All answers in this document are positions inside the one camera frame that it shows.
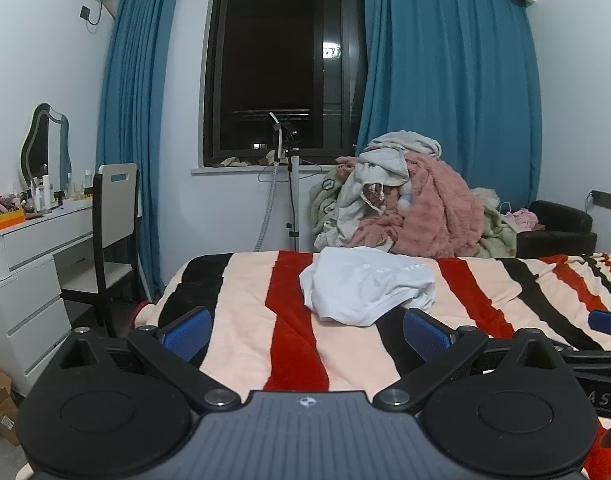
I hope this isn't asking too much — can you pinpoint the pale grey hoodie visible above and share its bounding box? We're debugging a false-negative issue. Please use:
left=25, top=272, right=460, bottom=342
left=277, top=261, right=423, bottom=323
left=335, top=130, right=443, bottom=248

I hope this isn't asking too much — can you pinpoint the white dresser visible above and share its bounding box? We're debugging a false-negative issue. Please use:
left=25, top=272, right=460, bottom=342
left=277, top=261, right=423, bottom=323
left=0, top=197, right=101, bottom=396

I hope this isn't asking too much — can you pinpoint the group of cosmetic bottles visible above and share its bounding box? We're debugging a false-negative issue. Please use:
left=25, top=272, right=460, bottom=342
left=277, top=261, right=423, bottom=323
left=10, top=170, right=93, bottom=213

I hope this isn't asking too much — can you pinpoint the pink fluffy blanket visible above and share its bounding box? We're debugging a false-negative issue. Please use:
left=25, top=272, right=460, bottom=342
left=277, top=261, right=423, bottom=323
left=358, top=152, right=486, bottom=258

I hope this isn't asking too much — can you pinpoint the cardboard box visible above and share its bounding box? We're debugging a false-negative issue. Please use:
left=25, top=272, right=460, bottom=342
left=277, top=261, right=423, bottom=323
left=0, top=362, right=21, bottom=446

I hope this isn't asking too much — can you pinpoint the pink clothing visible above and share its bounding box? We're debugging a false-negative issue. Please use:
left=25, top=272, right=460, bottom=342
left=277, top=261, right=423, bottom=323
left=505, top=208, right=539, bottom=233

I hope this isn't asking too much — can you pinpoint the black and cream chair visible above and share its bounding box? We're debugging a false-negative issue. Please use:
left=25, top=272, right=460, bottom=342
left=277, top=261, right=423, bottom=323
left=60, top=162, right=141, bottom=338

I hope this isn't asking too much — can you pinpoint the white garment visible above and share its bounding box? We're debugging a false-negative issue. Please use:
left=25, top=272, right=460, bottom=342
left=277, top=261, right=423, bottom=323
left=299, top=246, right=436, bottom=325

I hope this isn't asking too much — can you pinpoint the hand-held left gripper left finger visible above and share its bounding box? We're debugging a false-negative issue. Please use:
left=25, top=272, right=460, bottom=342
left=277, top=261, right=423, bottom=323
left=60, top=306, right=241, bottom=411

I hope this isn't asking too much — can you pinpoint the white garment steamer stand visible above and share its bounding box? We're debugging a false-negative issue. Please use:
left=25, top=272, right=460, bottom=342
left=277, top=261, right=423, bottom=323
left=255, top=111, right=302, bottom=252

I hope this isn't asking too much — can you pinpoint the dark framed window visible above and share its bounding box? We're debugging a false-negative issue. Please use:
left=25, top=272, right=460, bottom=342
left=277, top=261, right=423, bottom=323
left=202, top=0, right=369, bottom=167

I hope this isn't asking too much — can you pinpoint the wavy framed mirror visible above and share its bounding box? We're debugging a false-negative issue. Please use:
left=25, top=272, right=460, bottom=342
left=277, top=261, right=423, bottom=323
left=19, top=103, right=72, bottom=190

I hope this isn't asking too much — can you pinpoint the black armchair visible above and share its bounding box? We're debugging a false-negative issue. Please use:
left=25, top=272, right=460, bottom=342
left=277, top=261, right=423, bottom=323
left=515, top=200, right=597, bottom=258

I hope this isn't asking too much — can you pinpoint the orange box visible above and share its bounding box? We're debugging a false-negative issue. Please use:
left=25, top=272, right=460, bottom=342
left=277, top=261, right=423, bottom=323
left=0, top=208, right=26, bottom=236

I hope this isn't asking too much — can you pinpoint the pile of clothes and blankets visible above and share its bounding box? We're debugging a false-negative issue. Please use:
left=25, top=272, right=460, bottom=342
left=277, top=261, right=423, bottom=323
left=310, top=165, right=519, bottom=260

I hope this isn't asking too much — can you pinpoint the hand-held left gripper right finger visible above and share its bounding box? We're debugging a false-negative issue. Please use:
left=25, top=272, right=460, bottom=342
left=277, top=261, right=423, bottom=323
left=373, top=307, right=561, bottom=413

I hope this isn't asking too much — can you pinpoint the blue curtain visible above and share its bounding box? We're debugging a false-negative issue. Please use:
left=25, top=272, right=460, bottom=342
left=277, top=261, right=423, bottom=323
left=356, top=0, right=543, bottom=211
left=96, top=0, right=183, bottom=301

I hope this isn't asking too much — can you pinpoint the striped fleece blanket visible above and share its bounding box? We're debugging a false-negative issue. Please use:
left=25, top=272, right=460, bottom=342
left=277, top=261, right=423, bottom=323
left=135, top=249, right=611, bottom=480

